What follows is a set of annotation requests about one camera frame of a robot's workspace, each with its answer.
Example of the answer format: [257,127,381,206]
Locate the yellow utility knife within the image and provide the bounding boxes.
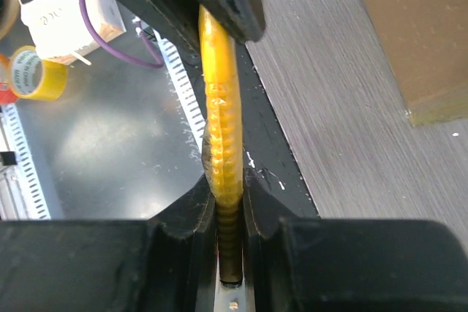
[198,7,244,286]

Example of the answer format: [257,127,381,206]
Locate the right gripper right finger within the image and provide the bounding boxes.
[242,169,467,311]

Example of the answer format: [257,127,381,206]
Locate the orange drink bottle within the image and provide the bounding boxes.
[0,54,18,106]

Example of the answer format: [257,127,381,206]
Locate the white slotted cable duct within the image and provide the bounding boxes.
[132,16,205,151]

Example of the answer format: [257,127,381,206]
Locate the brown cardboard express box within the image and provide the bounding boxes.
[363,0,467,126]

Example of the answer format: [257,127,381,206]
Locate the yellow tape roll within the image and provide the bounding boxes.
[7,45,68,102]

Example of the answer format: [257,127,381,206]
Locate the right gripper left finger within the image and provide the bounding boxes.
[1,178,216,311]

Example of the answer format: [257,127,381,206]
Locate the white orange paper packet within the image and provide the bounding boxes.
[20,0,126,65]

